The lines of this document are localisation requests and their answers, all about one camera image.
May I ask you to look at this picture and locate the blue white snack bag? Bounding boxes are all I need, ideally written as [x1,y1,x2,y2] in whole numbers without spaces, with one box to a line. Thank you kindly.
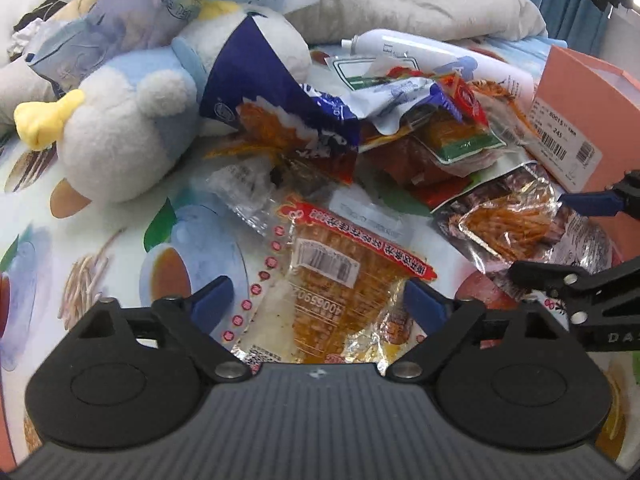
[200,14,462,183]

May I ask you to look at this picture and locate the green bordered snack pack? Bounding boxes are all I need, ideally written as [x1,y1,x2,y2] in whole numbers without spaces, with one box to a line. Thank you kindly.
[326,55,508,166]

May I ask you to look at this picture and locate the white blue penguin plush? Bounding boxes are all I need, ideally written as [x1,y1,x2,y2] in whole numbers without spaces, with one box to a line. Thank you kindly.
[14,1,311,204]

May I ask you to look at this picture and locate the clear grey snack pack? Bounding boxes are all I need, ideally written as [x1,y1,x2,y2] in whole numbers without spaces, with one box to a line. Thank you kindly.
[205,155,334,236]

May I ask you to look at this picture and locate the fruit print bed sheet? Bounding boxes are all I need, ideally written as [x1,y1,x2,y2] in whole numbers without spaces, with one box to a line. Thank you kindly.
[0,34,640,476]

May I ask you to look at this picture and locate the red snack packet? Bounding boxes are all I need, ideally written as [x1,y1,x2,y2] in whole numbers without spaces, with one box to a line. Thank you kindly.
[436,73,489,128]

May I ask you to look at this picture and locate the pink cardboard box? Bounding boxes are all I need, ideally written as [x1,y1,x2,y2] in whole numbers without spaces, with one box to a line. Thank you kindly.
[527,47,640,260]

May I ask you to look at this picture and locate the blue curtain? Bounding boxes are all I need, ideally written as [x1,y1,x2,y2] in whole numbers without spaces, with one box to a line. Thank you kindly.
[540,0,612,58]

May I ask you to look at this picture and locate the light blue plastic bag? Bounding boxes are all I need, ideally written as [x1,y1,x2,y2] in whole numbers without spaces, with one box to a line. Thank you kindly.
[26,0,318,96]

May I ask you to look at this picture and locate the white spray bottle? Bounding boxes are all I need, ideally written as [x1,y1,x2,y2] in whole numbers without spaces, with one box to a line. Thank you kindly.
[341,29,535,112]

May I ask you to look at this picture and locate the clear orange strips snack pack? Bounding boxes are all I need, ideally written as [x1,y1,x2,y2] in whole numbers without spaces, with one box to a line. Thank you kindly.
[232,195,437,370]

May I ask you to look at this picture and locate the silver spicy strips snack pack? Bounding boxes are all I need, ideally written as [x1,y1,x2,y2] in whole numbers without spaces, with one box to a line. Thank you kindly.
[435,162,622,299]

